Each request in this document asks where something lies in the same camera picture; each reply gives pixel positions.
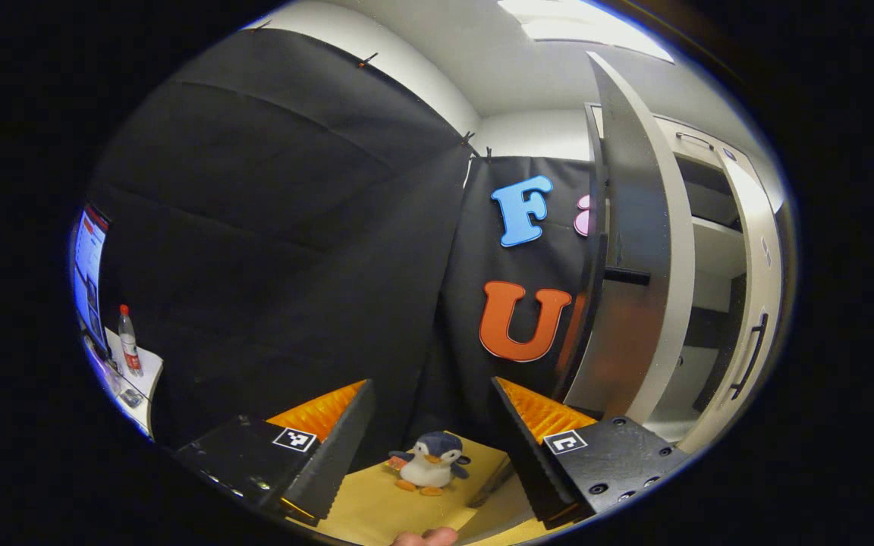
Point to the small dark device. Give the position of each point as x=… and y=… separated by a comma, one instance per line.
x=131, y=398

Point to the white cabinet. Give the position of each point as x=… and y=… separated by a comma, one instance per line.
x=714, y=250

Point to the red cap bottle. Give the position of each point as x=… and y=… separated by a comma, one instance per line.
x=130, y=349

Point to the white cabinet door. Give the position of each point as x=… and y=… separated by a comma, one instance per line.
x=756, y=265
x=627, y=227

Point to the computer monitor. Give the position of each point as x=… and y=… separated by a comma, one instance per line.
x=90, y=258

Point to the penguin plush toy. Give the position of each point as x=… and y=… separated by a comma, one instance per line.
x=429, y=466

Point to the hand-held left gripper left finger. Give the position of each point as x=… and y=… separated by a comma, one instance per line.
x=334, y=455

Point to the white side table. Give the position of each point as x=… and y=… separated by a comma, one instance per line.
x=145, y=379

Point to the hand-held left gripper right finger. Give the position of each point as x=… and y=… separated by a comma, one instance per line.
x=532, y=462

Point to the long ceiling light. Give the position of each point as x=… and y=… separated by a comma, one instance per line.
x=581, y=26

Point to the black backdrop cloth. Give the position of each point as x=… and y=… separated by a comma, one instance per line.
x=293, y=265

